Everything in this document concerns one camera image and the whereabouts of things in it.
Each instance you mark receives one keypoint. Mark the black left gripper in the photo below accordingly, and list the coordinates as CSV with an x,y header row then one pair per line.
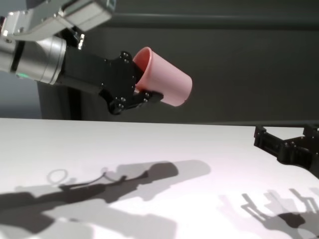
x,y
99,74

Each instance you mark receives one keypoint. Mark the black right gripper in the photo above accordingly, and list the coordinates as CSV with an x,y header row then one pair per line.
x,y
301,154

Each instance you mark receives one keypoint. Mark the pink plastic cup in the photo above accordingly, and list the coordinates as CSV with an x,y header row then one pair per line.
x,y
169,82

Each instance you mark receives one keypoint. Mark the dark vertical post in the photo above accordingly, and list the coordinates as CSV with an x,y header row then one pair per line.
x,y
74,107

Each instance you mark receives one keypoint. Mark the thick grey horizontal rail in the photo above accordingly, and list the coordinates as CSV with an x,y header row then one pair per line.
x,y
224,20

